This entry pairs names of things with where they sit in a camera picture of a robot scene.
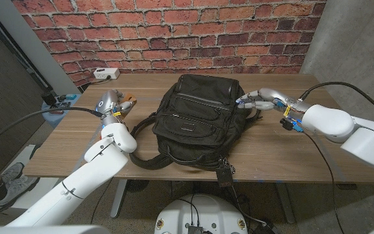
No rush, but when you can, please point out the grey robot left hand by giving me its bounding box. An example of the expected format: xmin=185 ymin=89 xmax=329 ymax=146
xmin=95 ymin=89 xmax=135 ymax=126

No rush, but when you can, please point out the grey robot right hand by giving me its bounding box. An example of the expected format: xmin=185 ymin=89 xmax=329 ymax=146
xmin=235 ymin=87 xmax=311 ymax=121

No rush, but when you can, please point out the orange toy brick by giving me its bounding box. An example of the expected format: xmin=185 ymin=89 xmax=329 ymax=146
xmin=120 ymin=93 xmax=138 ymax=118

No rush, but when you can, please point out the black backpack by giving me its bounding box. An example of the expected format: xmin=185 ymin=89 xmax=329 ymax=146
xmin=128 ymin=73 xmax=262 ymax=172

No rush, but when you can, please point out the white power strip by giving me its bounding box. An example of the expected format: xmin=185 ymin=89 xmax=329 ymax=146
xmin=93 ymin=67 xmax=121 ymax=80

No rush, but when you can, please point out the flat black device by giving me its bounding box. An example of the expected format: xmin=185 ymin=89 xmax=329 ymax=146
xmin=49 ymin=101 xmax=71 ymax=109

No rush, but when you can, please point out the blue round stool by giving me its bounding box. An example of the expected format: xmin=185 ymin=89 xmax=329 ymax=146
xmin=40 ymin=94 xmax=81 ymax=128

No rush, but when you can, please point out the black cup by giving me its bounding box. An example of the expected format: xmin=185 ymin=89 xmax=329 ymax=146
xmin=42 ymin=92 xmax=57 ymax=105

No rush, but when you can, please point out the black round floor object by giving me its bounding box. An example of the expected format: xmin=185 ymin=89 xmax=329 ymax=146
xmin=127 ymin=179 xmax=150 ymax=193

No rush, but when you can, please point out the black luggage tag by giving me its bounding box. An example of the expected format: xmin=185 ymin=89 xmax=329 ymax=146
xmin=215 ymin=158 xmax=236 ymax=189

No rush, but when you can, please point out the grey metal table leg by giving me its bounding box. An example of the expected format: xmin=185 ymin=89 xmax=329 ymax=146
xmin=110 ymin=179 xmax=128 ymax=218
xmin=274 ymin=182 xmax=295 ymax=224

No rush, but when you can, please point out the red brick printed backdrop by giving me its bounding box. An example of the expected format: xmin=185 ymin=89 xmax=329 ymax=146
xmin=11 ymin=0 xmax=327 ymax=88

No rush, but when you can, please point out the white floor platform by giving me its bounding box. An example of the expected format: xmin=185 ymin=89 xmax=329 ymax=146
xmin=0 ymin=144 xmax=60 ymax=211

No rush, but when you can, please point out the grey sneaker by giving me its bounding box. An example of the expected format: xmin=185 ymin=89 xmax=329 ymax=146
xmin=0 ymin=162 xmax=25 ymax=185
xmin=0 ymin=175 xmax=41 ymax=212

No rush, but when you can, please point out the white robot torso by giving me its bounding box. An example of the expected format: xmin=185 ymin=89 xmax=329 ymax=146
xmin=154 ymin=194 xmax=249 ymax=234

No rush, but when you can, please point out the black power strip cord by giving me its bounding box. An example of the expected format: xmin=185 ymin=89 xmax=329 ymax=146
xmin=82 ymin=75 xmax=112 ymax=88

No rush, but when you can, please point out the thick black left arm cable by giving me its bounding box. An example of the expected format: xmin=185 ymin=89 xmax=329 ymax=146
xmin=0 ymin=106 xmax=105 ymax=157

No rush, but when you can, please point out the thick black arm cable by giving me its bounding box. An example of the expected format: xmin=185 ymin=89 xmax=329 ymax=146
xmin=0 ymin=106 xmax=105 ymax=157
xmin=297 ymin=81 xmax=374 ymax=124

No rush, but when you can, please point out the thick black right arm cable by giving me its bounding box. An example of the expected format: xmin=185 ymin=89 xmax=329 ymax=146
xmin=297 ymin=81 xmax=374 ymax=124

